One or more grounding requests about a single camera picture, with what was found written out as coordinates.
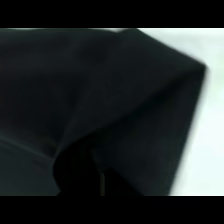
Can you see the black garment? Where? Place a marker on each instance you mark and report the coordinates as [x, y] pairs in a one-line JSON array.
[[100, 93]]

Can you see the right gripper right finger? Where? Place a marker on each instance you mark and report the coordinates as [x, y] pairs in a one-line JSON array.
[[116, 185]]

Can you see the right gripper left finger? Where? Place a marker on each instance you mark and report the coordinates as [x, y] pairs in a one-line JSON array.
[[81, 176]]

